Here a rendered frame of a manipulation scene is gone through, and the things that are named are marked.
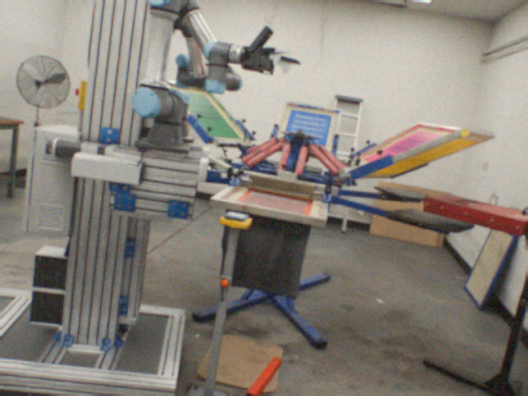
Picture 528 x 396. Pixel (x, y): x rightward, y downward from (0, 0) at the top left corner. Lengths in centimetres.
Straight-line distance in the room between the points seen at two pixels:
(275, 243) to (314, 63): 482
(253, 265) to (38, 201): 109
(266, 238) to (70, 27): 608
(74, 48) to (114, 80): 580
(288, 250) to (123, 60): 122
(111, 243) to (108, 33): 94
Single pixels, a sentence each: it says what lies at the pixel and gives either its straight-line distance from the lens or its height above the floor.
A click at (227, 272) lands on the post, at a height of 69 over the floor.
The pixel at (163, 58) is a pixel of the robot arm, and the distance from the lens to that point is 212.
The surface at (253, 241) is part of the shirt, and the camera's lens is 271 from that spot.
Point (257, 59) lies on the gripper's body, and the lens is 193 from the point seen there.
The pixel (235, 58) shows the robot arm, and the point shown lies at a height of 164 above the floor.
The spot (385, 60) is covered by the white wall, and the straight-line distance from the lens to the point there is 730.
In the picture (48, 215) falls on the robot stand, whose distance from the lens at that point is 251.
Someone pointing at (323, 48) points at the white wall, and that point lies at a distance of 729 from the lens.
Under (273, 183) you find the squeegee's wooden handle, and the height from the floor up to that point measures 103.
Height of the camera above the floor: 149
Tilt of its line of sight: 10 degrees down
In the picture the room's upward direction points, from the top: 9 degrees clockwise
